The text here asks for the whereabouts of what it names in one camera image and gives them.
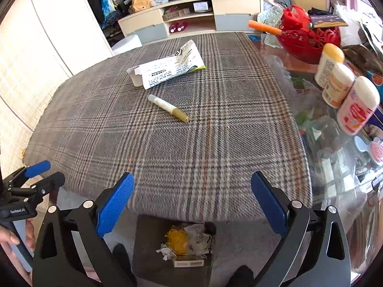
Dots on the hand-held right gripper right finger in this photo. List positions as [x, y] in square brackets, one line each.
[269, 204]

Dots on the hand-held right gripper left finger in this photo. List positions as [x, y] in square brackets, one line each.
[115, 204]

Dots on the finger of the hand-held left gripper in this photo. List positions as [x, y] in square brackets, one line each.
[37, 169]
[45, 187]

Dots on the dark trash bin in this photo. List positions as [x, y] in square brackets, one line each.
[149, 260]

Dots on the person's left hand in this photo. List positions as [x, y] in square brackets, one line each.
[10, 242]

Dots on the person's left foot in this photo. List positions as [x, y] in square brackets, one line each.
[124, 266]

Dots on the person's foot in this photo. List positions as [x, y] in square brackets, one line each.
[124, 266]
[243, 276]

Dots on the yellow crumpled wrapper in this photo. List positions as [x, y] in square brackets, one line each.
[176, 239]

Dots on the person's right foot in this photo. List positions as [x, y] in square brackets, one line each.
[243, 276]

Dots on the plaid woven table cloth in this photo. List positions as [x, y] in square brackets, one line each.
[179, 155]

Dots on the beige woven curtain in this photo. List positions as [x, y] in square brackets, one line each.
[45, 65]

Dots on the white gold marker pen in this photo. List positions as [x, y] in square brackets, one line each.
[167, 107]

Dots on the pastel ceramic dish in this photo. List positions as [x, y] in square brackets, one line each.
[375, 152]

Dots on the pink-label white bottle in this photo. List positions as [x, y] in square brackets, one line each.
[356, 107]

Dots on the cream-capped orange-label bottle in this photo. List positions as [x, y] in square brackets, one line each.
[336, 86]

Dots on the flattened printed paper carton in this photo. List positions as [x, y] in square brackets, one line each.
[170, 71]

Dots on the yellow-capped white bottle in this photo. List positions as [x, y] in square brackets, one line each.
[327, 65]

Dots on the white round stool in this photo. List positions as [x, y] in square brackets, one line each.
[127, 44]

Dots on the red openwork basket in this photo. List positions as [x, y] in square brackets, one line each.
[302, 44]

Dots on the dark brown bag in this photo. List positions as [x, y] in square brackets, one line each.
[360, 56]

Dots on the black hanging coat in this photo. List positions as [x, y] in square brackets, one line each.
[91, 0]

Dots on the blue hanging garment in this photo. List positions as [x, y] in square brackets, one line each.
[107, 6]

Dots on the green patterned plastic bag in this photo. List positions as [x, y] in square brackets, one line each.
[270, 16]

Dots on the dark cover book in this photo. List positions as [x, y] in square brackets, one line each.
[327, 21]

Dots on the yellow plush toy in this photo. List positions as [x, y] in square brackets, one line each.
[142, 1]

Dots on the small cardboard shelf box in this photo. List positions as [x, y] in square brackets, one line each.
[176, 15]

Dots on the large translucent plastic bag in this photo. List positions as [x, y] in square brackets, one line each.
[356, 24]

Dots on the cream grey TV cabinet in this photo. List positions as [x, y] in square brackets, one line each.
[236, 6]

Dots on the small white shelf box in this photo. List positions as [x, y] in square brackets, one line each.
[201, 7]

